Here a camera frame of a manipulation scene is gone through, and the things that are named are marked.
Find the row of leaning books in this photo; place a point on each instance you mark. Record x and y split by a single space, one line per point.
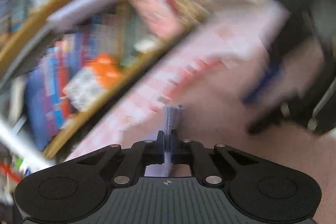
49 110

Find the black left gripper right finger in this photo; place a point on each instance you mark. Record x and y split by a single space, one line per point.
204 164

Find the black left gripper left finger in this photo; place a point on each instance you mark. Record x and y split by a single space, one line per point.
134 160

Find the pink checkered tablecloth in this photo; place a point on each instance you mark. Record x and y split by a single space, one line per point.
227 35

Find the wooden bookshelf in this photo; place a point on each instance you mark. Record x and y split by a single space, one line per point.
146 30

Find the purple and pink sweater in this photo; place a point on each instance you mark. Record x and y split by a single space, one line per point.
213 113

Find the upper orange toothpaste box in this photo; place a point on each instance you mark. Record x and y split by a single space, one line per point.
89 84

